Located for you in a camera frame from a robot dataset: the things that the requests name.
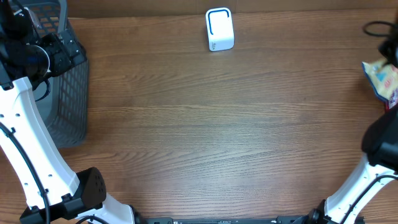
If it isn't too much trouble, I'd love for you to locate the yellow snack bag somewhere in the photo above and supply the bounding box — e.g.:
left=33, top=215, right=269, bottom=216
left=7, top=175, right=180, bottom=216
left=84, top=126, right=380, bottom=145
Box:
left=362, top=58, right=397, bottom=107

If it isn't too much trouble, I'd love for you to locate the red purple pad package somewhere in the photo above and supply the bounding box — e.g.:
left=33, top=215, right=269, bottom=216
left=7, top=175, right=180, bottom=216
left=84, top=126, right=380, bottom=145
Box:
left=385, top=105, right=393, bottom=112

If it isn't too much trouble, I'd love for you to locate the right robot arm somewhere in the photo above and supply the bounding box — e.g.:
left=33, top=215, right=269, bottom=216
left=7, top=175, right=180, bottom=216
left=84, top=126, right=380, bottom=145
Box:
left=294, top=21, right=397, bottom=224

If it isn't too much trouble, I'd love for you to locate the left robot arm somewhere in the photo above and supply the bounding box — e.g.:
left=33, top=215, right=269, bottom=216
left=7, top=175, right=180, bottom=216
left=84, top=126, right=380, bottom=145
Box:
left=1, top=1, right=141, bottom=223

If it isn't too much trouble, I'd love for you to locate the white barcode scanner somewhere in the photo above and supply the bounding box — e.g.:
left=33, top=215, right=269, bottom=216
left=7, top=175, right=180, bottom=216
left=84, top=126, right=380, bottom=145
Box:
left=205, top=7, right=234, bottom=52

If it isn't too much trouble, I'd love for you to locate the grey plastic shopping basket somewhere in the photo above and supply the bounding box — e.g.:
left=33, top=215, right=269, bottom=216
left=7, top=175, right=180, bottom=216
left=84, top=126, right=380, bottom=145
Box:
left=20, top=0, right=89, bottom=148

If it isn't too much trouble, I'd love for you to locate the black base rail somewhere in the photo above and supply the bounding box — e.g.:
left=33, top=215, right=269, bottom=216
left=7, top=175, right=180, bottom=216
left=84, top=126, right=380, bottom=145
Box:
left=141, top=215, right=308, bottom=224

